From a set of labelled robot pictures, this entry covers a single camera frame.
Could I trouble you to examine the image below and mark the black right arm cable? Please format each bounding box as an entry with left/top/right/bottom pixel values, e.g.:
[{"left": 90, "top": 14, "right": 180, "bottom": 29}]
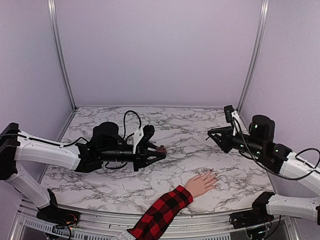
[{"left": 239, "top": 147, "right": 320, "bottom": 181}]

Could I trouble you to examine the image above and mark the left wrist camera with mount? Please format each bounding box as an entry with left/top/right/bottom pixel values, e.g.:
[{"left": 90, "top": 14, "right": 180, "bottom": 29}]
[{"left": 132, "top": 124, "right": 155, "bottom": 154}]

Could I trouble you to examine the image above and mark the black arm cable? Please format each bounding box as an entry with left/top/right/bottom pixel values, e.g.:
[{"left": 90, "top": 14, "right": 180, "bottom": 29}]
[
  {"left": 103, "top": 110, "right": 143, "bottom": 170},
  {"left": 239, "top": 147, "right": 320, "bottom": 181}
]

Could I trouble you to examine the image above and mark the aluminium frame post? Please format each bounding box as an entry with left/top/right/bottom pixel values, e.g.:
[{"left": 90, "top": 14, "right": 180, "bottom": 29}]
[
  {"left": 47, "top": 0, "right": 77, "bottom": 112},
  {"left": 237, "top": 0, "right": 270, "bottom": 113}
]

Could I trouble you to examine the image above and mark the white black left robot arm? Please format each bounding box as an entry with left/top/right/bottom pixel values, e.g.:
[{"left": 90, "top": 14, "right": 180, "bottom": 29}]
[{"left": 0, "top": 122, "right": 167, "bottom": 223}]

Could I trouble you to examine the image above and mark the aluminium left rear frame post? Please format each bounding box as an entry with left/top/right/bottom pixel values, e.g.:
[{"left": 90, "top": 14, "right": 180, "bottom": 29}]
[{"left": 47, "top": 0, "right": 77, "bottom": 112}]

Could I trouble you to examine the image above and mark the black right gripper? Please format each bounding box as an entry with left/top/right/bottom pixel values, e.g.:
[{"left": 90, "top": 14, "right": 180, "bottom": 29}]
[{"left": 207, "top": 126, "right": 264, "bottom": 158}]

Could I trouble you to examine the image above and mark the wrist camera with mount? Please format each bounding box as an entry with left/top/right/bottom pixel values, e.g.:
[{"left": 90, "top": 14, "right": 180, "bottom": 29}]
[
  {"left": 132, "top": 124, "right": 155, "bottom": 154},
  {"left": 223, "top": 105, "right": 242, "bottom": 136}
]

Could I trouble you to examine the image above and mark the person's bare hand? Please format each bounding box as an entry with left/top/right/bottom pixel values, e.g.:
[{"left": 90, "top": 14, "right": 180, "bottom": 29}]
[{"left": 184, "top": 171, "right": 218, "bottom": 198}]

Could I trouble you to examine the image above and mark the aluminium right rear frame post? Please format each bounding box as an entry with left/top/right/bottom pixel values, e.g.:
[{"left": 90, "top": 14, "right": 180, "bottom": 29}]
[{"left": 237, "top": 0, "right": 270, "bottom": 113}]

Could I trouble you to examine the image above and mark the red glitter nail polish bottle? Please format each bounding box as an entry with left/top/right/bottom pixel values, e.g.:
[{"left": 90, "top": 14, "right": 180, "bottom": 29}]
[{"left": 156, "top": 145, "right": 167, "bottom": 154}]

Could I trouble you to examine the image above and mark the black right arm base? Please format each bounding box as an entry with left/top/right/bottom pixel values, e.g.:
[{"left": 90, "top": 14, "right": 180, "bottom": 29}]
[{"left": 229, "top": 191, "right": 275, "bottom": 229}]

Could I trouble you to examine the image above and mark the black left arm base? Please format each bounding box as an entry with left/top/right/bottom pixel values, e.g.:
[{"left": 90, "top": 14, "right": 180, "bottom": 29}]
[{"left": 36, "top": 189, "right": 80, "bottom": 227}]

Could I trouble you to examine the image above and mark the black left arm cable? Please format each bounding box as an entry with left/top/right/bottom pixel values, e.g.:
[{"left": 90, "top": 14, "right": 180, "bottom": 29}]
[{"left": 103, "top": 110, "right": 143, "bottom": 170}]

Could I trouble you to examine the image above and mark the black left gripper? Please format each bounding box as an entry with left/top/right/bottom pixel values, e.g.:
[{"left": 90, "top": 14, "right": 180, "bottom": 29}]
[{"left": 100, "top": 142, "right": 166, "bottom": 172}]

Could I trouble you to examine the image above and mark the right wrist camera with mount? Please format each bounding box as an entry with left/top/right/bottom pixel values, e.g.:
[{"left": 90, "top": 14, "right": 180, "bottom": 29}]
[{"left": 223, "top": 105, "right": 242, "bottom": 136}]

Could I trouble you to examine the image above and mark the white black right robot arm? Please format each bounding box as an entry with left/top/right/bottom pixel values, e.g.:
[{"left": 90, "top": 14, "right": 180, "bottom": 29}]
[{"left": 207, "top": 112, "right": 320, "bottom": 224}]

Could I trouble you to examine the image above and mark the red black plaid sleeve forearm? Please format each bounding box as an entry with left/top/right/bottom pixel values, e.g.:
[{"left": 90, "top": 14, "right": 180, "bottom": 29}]
[{"left": 127, "top": 185, "right": 193, "bottom": 240}]

